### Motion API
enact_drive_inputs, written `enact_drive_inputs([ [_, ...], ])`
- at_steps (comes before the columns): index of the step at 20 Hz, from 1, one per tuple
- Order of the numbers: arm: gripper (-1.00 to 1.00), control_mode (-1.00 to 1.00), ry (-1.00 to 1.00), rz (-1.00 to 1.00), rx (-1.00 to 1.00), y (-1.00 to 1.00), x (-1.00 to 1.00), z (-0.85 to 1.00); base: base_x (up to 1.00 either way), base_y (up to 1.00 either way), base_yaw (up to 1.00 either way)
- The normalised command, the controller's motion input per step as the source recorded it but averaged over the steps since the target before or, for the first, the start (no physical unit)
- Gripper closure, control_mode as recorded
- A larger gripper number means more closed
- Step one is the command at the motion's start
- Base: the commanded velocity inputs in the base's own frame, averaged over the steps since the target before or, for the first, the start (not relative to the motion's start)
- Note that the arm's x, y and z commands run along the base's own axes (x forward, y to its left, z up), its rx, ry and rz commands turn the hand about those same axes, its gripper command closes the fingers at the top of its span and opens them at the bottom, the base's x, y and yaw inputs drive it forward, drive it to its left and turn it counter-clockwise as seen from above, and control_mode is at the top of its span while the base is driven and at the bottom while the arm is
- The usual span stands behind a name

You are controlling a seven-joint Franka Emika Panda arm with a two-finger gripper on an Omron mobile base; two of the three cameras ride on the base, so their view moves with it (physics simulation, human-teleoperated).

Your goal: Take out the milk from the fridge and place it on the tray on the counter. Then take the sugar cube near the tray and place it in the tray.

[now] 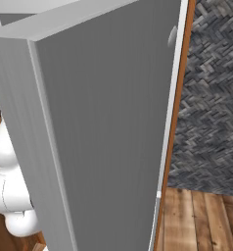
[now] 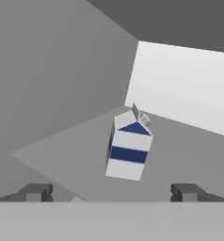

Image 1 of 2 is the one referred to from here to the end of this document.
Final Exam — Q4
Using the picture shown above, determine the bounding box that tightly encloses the grey fridge door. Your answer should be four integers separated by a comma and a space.
0, 0, 183, 251

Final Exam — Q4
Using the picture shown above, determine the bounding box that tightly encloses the grey fridge body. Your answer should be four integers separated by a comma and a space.
0, 0, 190, 251

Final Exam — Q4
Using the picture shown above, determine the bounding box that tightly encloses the brown wooden cabinet panel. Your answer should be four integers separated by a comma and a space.
153, 0, 197, 251

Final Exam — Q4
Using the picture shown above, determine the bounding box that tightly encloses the grey fridge door handle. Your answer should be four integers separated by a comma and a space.
167, 25, 178, 49

